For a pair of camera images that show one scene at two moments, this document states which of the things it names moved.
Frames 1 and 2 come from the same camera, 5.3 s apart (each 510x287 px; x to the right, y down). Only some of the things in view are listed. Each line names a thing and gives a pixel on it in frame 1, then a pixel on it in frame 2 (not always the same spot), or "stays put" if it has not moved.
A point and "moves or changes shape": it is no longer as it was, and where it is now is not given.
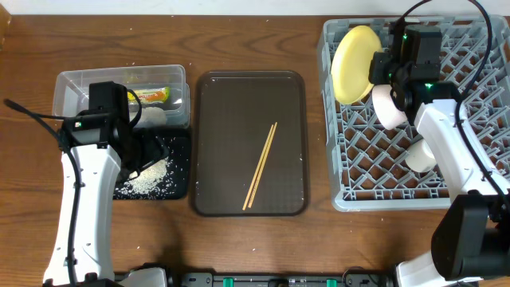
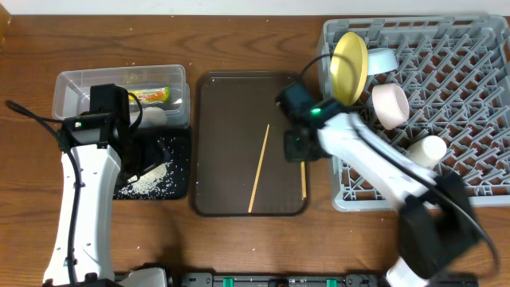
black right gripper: x=377 y=74 → x=292 y=153
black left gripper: x=147 y=151 stays put
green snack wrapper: x=147 y=95 stays put
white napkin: x=151 y=117 stays put
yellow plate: x=351 y=57 moves or changes shape
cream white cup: x=419 y=157 stays put
